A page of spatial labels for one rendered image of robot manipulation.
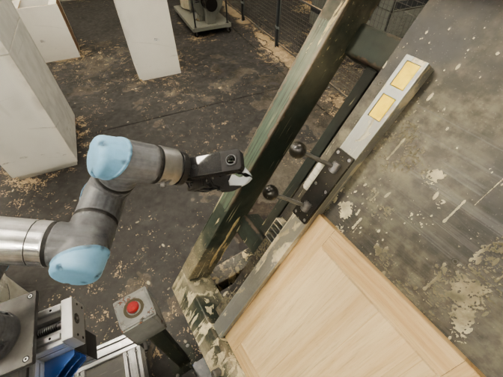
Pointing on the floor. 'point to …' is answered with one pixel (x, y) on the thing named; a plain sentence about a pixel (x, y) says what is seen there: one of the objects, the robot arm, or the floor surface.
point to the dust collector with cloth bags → (203, 15)
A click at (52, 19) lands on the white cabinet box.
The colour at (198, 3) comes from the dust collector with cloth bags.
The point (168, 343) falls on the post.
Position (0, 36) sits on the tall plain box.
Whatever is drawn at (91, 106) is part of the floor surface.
